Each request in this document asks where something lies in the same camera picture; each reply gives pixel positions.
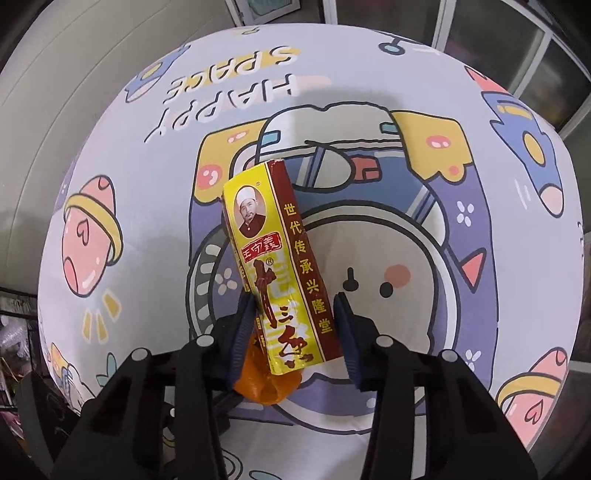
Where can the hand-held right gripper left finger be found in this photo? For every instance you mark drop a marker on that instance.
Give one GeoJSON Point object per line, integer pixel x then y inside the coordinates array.
{"type": "Point", "coordinates": [240, 337]}

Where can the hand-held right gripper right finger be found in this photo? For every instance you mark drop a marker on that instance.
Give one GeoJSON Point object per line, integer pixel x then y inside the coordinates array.
{"type": "Point", "coordinates": [345, 332]}

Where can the orange plastic bag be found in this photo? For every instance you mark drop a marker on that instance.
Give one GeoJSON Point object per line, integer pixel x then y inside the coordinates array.
{"type": "Point", "coordinates": [263, 387]}

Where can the yellow and red carton box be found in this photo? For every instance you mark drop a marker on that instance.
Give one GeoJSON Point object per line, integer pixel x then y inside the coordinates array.
{"type": "Point", "coordinates": [268, 258]}

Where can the cartoon printed tablecloth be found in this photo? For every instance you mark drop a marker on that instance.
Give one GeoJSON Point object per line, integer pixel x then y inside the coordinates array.
{"type": "Point", "coordinates": [415, 207]}

